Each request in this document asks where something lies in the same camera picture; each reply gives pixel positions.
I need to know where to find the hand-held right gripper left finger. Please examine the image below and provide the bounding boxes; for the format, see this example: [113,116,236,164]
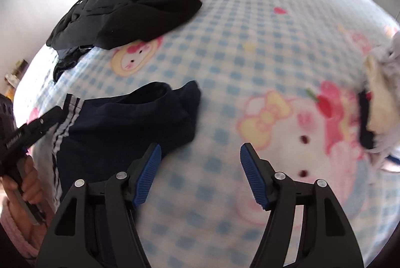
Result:
[36,143,163,268]

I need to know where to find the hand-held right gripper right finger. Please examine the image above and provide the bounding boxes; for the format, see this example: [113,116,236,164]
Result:
[239,142,365,268]

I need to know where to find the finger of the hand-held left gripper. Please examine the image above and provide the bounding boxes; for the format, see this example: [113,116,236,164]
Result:
[25,106,66,147]

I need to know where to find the navy white-striped garment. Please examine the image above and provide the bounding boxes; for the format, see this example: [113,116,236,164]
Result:
[50,80,202,259]

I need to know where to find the person's left hand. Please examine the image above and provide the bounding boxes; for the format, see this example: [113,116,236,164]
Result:
[17,156,45,206]

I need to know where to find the cluttered side table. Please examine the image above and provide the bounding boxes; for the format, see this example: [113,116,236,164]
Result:
[4,59,29,97]

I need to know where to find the dark grey garment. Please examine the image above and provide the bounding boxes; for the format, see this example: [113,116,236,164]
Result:
[52,44,95,83]

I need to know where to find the printed checked blanket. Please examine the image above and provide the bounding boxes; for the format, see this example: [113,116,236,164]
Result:
[14,0,400,268]

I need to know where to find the black garment pile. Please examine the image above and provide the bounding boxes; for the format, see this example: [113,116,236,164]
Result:
[46,0,208,51]

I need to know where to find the cream garment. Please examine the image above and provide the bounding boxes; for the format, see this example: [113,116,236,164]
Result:
[364,51,400,138]

